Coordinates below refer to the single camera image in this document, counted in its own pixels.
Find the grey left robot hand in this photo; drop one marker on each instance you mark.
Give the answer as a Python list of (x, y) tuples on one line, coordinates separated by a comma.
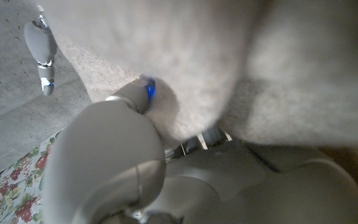
[(104, 155)]

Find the beige wool coat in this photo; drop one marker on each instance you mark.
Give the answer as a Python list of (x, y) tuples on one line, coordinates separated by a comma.
[(197, 62)]

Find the floral fruit print backdrop cloth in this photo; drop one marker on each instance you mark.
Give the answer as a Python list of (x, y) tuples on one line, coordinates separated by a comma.
[(20, 193)]

